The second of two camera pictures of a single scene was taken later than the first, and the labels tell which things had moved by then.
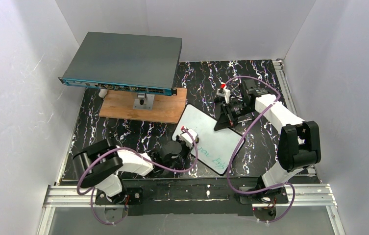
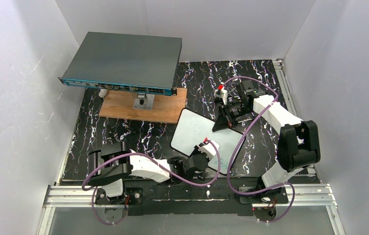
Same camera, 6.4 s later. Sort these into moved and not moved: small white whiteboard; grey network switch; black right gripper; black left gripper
Moved: black left gripper
Not moved: small white whiteboard; grey network switch; black right gripper
